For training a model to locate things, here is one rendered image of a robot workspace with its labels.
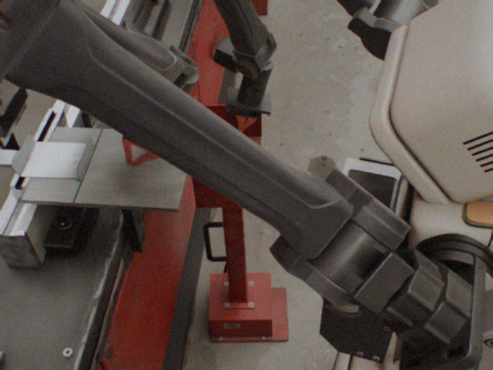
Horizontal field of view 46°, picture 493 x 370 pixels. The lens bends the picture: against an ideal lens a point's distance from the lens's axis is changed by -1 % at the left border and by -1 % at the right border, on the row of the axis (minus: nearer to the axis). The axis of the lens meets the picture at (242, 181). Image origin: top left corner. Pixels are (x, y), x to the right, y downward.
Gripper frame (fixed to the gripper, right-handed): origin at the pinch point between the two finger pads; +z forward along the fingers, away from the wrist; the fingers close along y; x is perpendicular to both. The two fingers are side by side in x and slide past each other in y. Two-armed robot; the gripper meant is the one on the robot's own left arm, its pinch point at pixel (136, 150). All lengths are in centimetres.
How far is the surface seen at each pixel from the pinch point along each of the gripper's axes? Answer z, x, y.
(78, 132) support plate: 9.5, -9.8, -7.1
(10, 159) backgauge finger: 13.9, -18.6, 1.1
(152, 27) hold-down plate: 17, -5, -57
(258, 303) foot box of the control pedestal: 72, 59, -28
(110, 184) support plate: 4.9, -1.6, 4.9
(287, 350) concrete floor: 77, 74, -20
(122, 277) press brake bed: 24.0, 8.2, 9.0
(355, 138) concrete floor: 66, 92, -120
